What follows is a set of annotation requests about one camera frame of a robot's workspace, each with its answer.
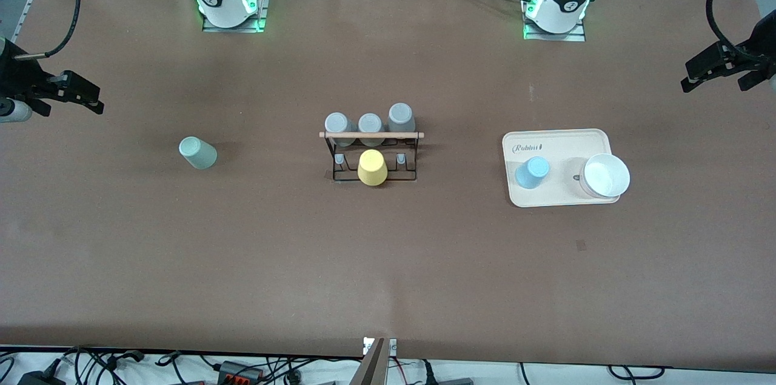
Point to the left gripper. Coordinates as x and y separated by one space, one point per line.
753 55

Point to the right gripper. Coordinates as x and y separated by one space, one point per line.
17 77

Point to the pale green cup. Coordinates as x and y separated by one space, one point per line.
199 153

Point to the light blue cup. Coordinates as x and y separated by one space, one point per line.
532 171

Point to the white bowl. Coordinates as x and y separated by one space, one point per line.
606 176

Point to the cream plastic tray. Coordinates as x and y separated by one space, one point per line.
564 148

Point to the grey cup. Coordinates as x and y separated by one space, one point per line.
336 123
370 123
400 115

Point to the black power adapter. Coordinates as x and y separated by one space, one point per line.
42 379

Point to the yellow cup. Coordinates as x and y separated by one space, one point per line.
372 168

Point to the black power strip orange switches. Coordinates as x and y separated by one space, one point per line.
239 373

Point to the perforated metal edge rail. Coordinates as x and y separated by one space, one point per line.
27 6

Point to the aluminium camera mount post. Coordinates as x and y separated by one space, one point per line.
373 367

